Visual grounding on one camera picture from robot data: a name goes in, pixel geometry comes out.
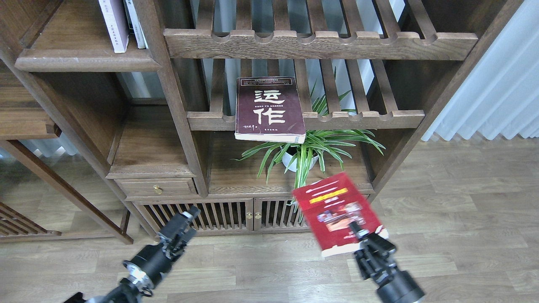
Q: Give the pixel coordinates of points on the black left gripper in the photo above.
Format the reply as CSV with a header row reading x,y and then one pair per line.
x,y
152,264

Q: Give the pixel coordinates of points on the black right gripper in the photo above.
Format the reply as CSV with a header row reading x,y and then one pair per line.
x,y
375,261

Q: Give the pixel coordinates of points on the red book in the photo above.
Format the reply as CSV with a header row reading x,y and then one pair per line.
x,y
329,206

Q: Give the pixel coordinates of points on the white lilac book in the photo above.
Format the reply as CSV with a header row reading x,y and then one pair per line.
x,y
114,15

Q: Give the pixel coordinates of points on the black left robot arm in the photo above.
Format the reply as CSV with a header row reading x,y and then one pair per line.
x,y
114,296

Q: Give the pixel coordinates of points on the white plant pot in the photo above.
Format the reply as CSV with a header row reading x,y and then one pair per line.
x,y
291,163

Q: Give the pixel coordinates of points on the green spider plant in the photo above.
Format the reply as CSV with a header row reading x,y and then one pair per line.
x,y
318,141

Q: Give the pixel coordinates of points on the dark wooden bookshelf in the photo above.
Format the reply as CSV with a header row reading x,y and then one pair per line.
x,y
113,125

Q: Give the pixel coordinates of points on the dark maroon book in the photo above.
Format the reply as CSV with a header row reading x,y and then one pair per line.
x,y
269,109

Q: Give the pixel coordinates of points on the wooden side rack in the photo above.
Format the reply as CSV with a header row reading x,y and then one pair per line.
x,y
15,226

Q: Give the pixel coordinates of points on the white upright book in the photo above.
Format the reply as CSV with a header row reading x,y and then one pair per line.
x,y
135,24

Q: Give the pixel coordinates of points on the white curtain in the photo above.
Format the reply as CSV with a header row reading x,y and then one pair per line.
x,y
500,97

